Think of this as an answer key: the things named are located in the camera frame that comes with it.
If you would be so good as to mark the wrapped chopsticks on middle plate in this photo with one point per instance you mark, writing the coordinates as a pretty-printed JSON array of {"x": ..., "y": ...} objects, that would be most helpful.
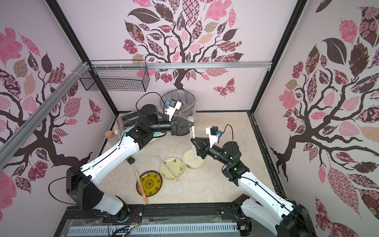
[{"x": 166, "y": 167}]

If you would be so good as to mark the red wrapped chopsticks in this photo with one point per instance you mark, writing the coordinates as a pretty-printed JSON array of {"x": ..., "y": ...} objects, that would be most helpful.
[{"x": 141, "y": 187}]

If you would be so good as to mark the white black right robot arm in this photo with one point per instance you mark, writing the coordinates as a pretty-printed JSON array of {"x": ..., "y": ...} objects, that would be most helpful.
[{"x": 281, "y": 217}]

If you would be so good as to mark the aluminium frame bar left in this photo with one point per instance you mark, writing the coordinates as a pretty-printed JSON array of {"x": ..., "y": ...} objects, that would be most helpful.
[{"x": 13, "y": 144}]

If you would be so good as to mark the cream plate middle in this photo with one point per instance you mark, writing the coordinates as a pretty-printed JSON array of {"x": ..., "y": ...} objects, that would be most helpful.
[{"x": 175, "y": 165}]

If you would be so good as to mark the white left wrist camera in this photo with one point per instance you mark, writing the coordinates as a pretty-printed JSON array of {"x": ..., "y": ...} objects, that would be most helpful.
[{"x": 172, "y": 107}]

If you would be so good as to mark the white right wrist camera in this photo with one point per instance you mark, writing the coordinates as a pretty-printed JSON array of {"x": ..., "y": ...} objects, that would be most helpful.
[{"x": 214, "y": 135}]

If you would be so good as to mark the clear plastic bin liner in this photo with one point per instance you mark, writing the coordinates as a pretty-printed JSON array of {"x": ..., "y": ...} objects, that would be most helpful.
[{"x": 177, "y": 102}]

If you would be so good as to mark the black wire wall basket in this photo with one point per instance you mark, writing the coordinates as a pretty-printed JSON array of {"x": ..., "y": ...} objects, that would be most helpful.
[{"x": 117, "y": 75}]

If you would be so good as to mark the aluminium frame bar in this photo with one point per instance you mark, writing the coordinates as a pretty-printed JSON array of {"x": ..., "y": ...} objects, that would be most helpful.
[
  {"x": 13, "y": 144},
  {"x": 207, "y": 65}
]

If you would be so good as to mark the aluminium frame bar rear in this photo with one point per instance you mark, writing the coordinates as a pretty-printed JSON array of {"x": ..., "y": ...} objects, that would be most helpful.
[{"x": 207, "y": 65}]

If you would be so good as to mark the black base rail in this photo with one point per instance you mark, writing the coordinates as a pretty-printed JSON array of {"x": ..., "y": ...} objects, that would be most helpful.
[{"x": 180, "y": 213}]

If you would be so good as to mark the mint green toaster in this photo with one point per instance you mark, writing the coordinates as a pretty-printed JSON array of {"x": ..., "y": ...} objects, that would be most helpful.
[{"x": 125, "y": 122}]

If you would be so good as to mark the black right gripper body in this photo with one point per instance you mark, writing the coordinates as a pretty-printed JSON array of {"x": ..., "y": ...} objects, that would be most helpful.
[{"x": 205, "y": 147}]

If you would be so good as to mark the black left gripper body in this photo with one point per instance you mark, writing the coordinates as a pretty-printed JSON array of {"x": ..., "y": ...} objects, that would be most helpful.
[{"x": 174, "y": 127}]

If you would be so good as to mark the black mesh trash bin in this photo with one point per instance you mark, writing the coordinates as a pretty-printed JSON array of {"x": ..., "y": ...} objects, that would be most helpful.
[{"x": 180, "y": 103}]

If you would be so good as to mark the cream plate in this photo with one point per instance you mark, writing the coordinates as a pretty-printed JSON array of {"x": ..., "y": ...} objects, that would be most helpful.
[
  {"x": 191, "y": 161},
  {"x": 175, "y": 165}
]

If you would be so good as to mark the black small cylinder jar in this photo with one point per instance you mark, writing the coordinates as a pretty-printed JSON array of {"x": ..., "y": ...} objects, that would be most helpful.
[{"x": 130, "y": 160}]

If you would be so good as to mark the cream plate right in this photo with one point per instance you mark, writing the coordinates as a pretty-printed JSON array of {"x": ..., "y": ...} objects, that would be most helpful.
[{"x": 191, "y": 161}]

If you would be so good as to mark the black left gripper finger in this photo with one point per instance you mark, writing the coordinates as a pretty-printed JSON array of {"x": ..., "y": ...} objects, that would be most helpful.
[
  {"x": 188, "y": 125},
  {"x": 182, "y": 120}
]

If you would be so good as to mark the yellow black patterned plate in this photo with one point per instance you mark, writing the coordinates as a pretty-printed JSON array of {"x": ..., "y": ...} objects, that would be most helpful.
[{"x": 151, "y": 182}]

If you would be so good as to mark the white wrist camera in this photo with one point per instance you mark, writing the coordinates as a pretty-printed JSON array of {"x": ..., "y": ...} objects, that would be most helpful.
[
  {"x": 172, "y": 107},
  {"x": 214, "y": 135}
]

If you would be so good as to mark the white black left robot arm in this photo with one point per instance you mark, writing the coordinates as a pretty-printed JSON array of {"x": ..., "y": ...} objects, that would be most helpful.
[{"x": 82, "y": 183}]

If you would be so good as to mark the white slotted cable duct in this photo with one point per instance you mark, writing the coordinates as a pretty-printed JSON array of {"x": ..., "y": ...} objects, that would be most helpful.
[{"x": 152, "y": 230}]

